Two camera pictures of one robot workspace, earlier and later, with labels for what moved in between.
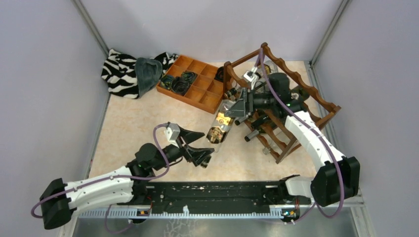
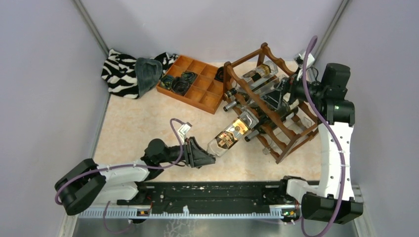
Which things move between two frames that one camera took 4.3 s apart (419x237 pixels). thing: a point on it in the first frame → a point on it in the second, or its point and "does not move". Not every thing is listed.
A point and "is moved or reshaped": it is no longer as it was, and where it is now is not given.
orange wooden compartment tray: [206, 93] does not move
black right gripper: [244, 104] → [290, 84]
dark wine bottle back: [238, 119] is moved or reshaped
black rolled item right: [219, 74] does not move
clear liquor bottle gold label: [222, 123] → [232, 134]
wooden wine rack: [262, 84] does not move
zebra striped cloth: [119, 70] does not move
